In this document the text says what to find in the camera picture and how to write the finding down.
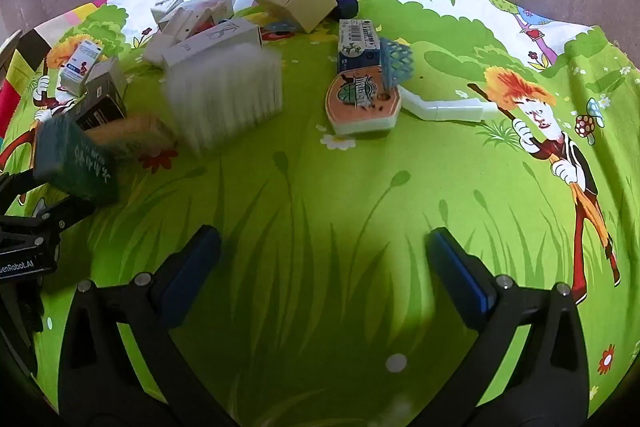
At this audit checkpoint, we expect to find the white barcode carton box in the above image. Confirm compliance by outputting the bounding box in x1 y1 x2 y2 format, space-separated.
337 19 383 72

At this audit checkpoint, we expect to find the white box with pink print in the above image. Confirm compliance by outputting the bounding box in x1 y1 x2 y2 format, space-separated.
202 0 235 25

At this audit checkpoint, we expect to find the cartoon printed green bedsheet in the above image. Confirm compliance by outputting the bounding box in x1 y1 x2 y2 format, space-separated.
0 0 640 427

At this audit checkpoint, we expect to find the dark blue box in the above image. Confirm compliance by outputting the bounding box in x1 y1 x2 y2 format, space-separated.
329 0 359 20

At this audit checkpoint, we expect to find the black box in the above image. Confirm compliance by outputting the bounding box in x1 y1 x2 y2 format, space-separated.
65 79 126 132

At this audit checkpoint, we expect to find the white and blue medicine box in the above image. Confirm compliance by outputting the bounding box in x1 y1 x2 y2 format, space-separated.
60 39 106 98

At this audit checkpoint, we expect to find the orange hexagonal box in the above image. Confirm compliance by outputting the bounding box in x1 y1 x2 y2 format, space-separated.
325 66 403 138

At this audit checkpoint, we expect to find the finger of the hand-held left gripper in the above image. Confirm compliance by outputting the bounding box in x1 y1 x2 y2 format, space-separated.
25 196 97 233
0 169 43 208

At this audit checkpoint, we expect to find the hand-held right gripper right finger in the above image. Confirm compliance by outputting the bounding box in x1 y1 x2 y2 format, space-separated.
400 227 591 427

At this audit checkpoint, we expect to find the dark green box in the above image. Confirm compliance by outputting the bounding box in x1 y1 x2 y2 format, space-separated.
35 114 121 202

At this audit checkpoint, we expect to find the white box with grey logo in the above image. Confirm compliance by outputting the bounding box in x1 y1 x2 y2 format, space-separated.
160 19 283 158

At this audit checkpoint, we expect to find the white plastic tube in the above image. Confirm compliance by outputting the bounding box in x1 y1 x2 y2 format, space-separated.
397 88 498 124

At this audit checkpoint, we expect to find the blue lattice plastic basket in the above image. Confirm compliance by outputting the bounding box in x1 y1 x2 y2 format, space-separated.
381 38 415 86

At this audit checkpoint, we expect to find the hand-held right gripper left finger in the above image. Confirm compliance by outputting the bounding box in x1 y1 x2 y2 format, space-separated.
59 224 241 427

